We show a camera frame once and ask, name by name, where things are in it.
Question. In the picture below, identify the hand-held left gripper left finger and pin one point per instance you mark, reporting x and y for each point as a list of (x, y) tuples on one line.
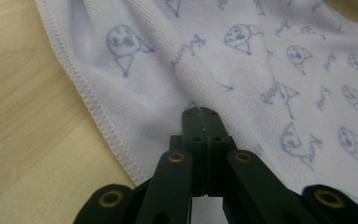
[(197, 137)]

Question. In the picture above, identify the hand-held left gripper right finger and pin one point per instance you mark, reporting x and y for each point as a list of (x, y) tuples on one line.
[(216, 140)]

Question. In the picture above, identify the white printed towel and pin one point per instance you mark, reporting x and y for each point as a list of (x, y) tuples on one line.
[(155, 93)]

